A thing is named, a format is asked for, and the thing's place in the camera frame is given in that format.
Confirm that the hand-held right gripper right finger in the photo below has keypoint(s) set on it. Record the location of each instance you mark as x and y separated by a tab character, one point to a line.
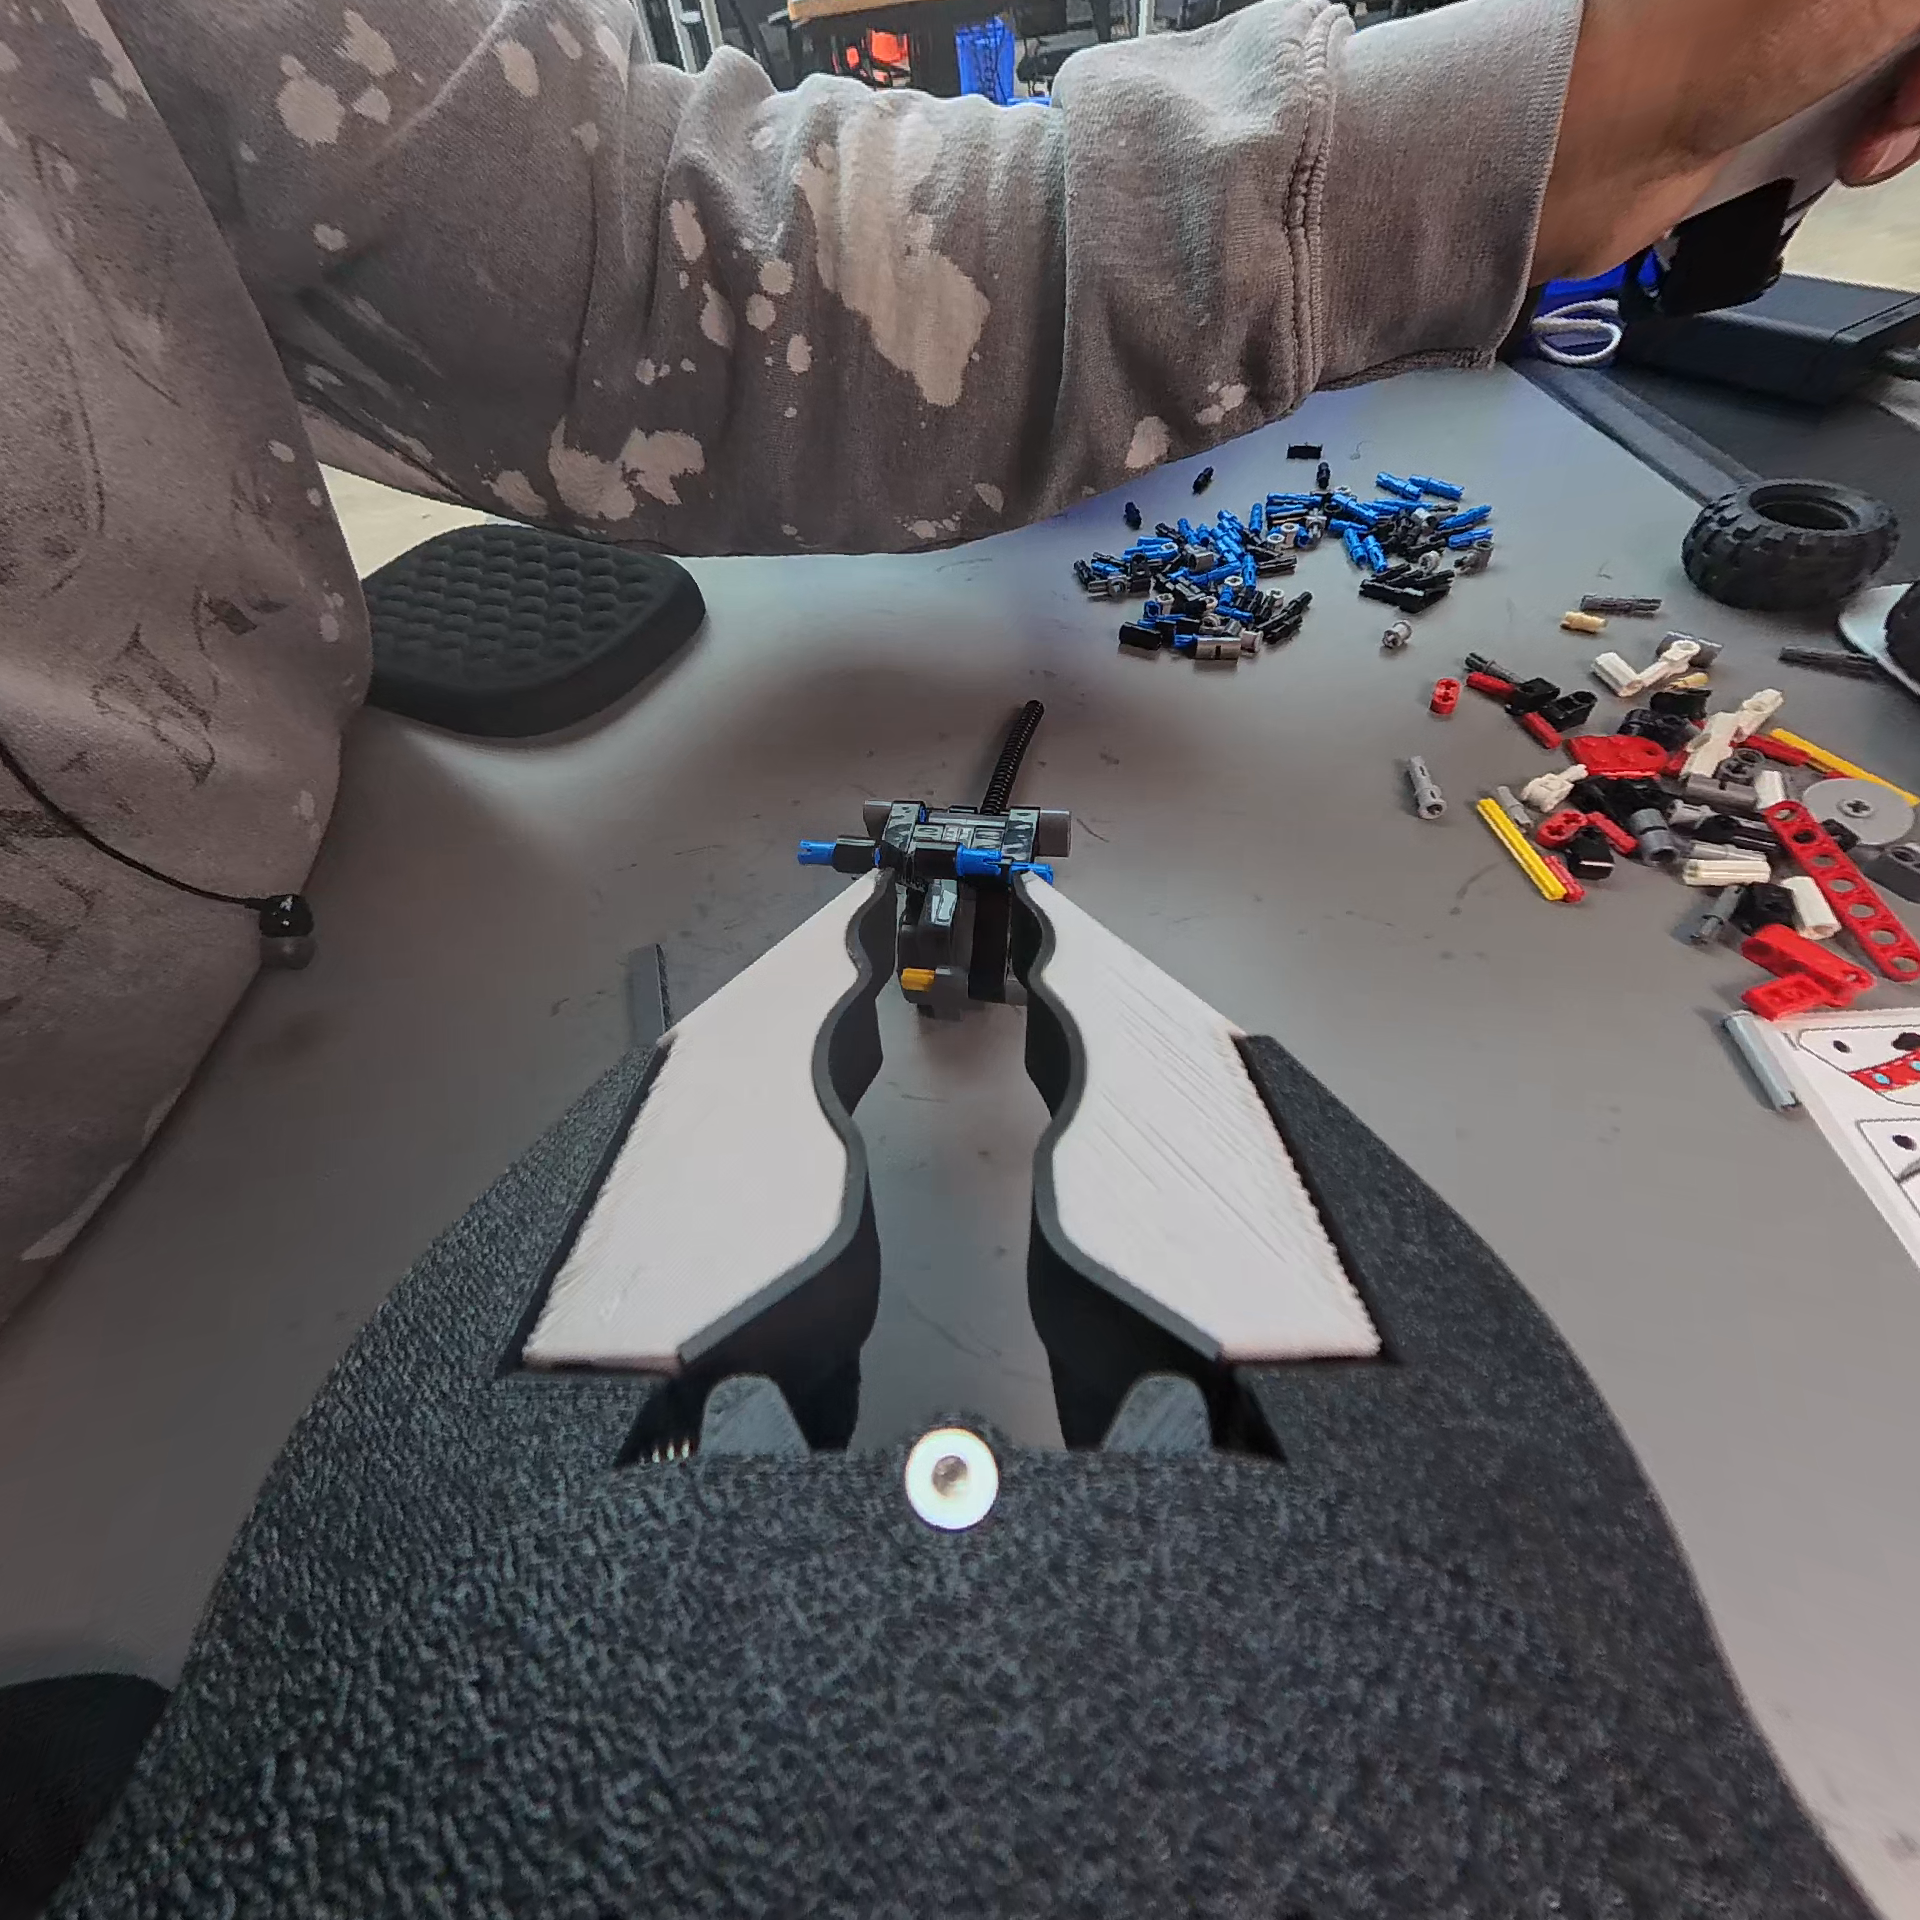
1201	1185

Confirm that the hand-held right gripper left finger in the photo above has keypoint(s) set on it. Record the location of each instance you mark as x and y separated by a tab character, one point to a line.
705	1185

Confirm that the grey black toy brick assembly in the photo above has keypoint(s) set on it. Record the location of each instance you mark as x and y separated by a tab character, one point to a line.
961	855

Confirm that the person's left forearm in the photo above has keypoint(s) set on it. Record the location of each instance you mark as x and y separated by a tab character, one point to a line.
902	300

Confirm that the person's left hand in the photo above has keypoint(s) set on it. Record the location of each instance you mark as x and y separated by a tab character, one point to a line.
1695	89

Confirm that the black power adapter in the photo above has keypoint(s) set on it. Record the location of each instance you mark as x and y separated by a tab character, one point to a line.
1801	339

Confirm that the long grey toy beam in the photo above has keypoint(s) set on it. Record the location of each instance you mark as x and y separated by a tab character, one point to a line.
647	990

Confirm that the black toy tyre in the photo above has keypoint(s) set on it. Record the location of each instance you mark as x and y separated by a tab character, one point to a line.
1905	629
1724	563

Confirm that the black toy axle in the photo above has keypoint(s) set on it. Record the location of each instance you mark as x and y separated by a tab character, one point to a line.
1621	604
1830	660

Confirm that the grey axle pin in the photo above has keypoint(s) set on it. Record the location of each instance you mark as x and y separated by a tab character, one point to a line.
1426	788

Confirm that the yellow toy axle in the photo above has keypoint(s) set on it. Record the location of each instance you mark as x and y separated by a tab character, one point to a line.
1523	849

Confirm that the pile of red white pieces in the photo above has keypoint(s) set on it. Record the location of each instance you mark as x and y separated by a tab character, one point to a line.
1711	811

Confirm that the grey toy tube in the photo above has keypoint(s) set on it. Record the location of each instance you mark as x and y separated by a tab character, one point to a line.
1758	1059

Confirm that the pile of blue black pins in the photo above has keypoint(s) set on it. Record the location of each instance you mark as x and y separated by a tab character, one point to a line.
1245	580

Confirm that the black padded armrest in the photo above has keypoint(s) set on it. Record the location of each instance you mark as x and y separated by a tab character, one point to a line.
524	629

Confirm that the sticker sheet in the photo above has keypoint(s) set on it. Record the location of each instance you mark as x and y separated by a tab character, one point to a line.
1875	1109

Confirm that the dark rounded pad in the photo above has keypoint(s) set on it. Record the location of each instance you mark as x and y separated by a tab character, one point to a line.
68	1800

